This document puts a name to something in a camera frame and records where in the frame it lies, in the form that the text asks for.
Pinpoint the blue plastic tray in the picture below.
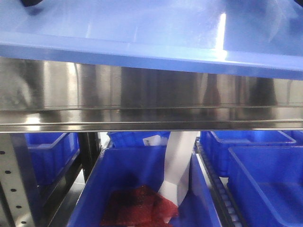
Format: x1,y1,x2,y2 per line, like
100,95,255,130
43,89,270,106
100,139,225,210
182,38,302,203
0,0,303,80

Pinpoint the perforated metal shelf upright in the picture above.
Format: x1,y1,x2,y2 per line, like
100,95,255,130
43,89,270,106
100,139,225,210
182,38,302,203
0,133,42,227

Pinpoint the blue bin rear centre labelled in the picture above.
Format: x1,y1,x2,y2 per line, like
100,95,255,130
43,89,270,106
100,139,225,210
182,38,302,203
107,131,170,148

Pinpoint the blue bin centre lower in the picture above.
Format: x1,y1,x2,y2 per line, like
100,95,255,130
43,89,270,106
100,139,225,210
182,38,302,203
67,146,221,227

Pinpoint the blue bin lower right back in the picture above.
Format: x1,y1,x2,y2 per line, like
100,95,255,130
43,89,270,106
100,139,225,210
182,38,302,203
199,131,297,177

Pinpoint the red mesh bag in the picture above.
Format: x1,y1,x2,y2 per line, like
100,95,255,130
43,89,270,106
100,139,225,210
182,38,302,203
100,185,178,227

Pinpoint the blue bin lower left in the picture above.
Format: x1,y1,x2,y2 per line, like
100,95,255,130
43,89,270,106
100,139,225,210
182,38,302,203
25,132,79,185

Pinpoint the roller conveyor track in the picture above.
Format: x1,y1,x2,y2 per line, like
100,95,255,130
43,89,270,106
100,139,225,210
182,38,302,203
195,140,246,227

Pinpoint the blue bin lower right front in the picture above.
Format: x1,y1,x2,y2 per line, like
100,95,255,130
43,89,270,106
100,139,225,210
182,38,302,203
228,147,303,227

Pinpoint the dark metal shelf post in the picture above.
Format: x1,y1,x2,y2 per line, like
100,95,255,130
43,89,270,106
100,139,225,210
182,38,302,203
78,132,102,182

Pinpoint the stainless steel shelf rail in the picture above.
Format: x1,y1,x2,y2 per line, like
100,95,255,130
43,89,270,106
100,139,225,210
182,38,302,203
0,58,303,132

